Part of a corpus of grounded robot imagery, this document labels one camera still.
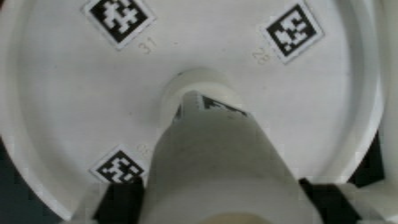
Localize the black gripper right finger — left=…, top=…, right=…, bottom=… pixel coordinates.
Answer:
left=299, top=178, right=363, bottom=224

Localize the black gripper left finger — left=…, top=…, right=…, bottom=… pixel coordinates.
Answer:
left=93, top=178, right=144, bottom=224

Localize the white cylindrical table leg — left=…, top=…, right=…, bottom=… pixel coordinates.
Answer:
left=139, top=92, right=324, bottom=224

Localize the white round table top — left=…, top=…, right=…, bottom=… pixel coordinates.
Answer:
left=0, top=0, right=384, bottom=224

